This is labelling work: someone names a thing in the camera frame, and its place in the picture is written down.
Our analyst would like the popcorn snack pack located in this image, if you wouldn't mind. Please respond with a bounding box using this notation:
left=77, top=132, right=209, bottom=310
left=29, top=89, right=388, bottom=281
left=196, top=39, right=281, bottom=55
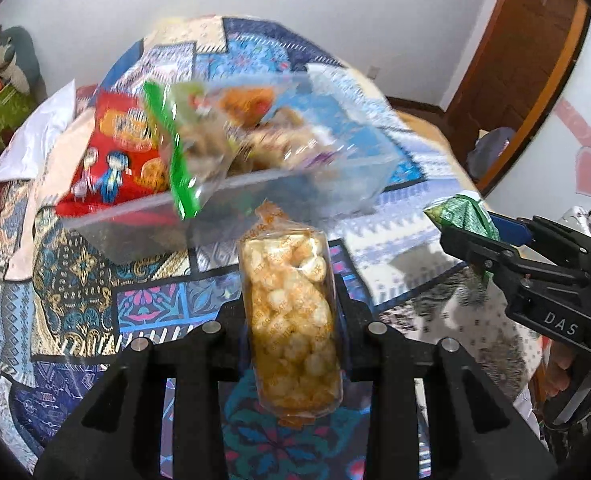
left=238, top=200, right=343, bottom=428

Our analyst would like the green-edged clear snack bag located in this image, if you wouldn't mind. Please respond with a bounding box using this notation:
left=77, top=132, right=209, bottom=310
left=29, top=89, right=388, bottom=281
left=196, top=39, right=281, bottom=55
left=143, top=80, right=236, bottom=221

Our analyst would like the grey plush toy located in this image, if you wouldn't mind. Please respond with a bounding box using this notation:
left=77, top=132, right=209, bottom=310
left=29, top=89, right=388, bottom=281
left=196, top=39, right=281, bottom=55
left=0, top=42, right=31, bottom=93

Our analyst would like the grey cloth bundle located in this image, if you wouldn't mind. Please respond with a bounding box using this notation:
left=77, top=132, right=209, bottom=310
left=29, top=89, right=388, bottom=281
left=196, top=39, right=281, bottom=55
left=468, top=127, right=516, bottom=191

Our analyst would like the patchwork printed blanket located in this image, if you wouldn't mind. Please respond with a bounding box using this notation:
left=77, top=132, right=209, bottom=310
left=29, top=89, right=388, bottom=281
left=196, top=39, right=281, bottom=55
left=0, top=15, right=546, bottom=480

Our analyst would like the red snack packet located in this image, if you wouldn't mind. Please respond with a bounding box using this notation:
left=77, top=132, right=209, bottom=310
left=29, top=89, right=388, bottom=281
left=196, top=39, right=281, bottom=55
left=56, top=91, right=176, bottom=211

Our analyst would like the beige puffed snack bag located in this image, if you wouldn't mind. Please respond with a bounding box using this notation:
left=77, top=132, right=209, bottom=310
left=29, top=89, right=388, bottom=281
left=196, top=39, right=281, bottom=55
left=246, top=107, right=336, bottom=171

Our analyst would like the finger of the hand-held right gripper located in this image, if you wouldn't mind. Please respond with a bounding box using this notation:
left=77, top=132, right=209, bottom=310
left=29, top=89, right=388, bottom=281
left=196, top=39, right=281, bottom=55
left=488, top=212, right=591, bottom=271
left=440, top=227, right=589, bottom=306

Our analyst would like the round cracker clear bag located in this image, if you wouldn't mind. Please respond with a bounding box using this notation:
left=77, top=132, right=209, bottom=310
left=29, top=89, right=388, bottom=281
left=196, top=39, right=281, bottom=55
left=216, top=86, right=277, bottom=127

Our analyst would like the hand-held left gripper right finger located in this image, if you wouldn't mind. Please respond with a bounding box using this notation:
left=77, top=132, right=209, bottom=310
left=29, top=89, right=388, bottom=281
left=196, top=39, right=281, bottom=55
left=333, top=275, right=559, bottom=480

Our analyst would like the green snack packet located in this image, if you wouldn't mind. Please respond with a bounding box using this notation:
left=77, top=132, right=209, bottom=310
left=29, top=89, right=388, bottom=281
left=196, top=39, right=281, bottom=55
left=423, top=194, right=501, bottom=281

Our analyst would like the person's right hand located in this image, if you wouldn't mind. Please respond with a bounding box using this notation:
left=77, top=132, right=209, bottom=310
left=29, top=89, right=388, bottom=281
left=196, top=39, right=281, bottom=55
left=538, top=345, right=591, bottom=411

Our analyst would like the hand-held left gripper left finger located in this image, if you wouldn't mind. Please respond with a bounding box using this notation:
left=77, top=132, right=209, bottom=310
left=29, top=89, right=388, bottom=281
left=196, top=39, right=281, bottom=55
left=33, top=300, right=250, bottom=480

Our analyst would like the wooden door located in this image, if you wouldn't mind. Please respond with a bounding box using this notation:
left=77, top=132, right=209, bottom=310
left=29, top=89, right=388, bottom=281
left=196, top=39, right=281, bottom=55
left=445, top=0, right=591, bottom=196

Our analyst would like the white pillow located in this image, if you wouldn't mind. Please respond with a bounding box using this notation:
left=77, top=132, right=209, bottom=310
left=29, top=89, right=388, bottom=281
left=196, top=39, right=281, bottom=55
left=0, top=79, right=76, bottom=183

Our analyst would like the clear plastic container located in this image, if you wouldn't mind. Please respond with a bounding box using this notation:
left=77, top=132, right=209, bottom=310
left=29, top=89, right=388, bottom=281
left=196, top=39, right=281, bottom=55
left=58, top=71, right=401, bottom=261

